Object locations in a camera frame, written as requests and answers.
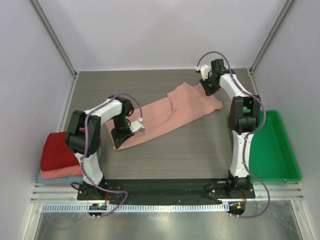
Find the blue folded t shirt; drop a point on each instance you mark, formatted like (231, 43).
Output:
(59, 181)

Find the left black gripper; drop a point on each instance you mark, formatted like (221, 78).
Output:
(118, 138)

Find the salmon folded t shirt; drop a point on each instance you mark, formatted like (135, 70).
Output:
(54, 170)

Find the pink t shirt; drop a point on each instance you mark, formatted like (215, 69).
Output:
(183, 105)

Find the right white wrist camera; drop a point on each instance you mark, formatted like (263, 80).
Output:
(204, 70)

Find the green plastic tray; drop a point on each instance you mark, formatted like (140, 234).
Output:
(271, 157)

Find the red folded t shirt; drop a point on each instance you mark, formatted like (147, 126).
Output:
(56, 154)

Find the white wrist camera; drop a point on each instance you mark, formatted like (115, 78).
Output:
(204, 70)
(137, 125)

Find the aluminium frame rail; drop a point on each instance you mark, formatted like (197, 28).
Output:
(276, 191)

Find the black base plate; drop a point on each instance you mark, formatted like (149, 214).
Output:
(117, 188)

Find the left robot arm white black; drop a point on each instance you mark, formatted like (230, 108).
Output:
(83, 137)

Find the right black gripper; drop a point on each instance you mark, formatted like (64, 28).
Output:
(208, 87)

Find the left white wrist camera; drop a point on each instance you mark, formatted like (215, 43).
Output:
(137, 125)

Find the white slotted cable duct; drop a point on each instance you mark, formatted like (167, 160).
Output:
(104, 208)

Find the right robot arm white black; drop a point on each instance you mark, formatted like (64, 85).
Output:
(243, 120)

